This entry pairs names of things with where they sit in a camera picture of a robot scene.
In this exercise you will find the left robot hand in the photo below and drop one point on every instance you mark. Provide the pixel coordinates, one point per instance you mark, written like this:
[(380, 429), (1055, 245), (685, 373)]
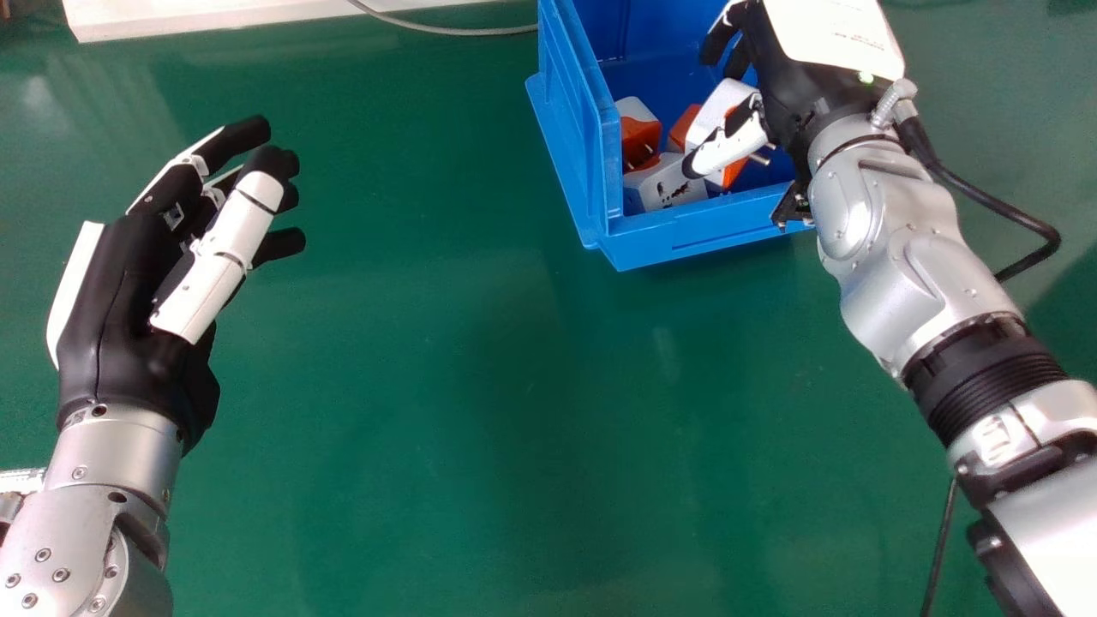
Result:
[(120, 334)]

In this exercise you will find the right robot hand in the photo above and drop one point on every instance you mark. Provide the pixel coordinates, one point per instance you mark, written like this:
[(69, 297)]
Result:
[(806, 60)]

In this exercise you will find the white-and-orange plug adapter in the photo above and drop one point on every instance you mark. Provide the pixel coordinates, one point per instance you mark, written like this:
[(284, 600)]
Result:
[(660, 184), (638, 133), (686, 127), (727, 96)]

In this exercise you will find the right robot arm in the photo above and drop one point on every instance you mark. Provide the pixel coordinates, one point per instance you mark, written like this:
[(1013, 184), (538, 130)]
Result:
[(900, 257)]

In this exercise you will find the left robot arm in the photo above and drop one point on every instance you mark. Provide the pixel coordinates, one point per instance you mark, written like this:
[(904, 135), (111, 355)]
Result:
[(86, 514)]

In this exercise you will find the blue plastic bin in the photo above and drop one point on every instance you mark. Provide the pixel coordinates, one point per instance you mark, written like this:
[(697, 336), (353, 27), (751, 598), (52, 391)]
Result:
[(583, 111)]

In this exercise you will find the white socket strip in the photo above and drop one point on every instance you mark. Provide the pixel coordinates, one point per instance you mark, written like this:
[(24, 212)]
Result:
[(214, 15)]

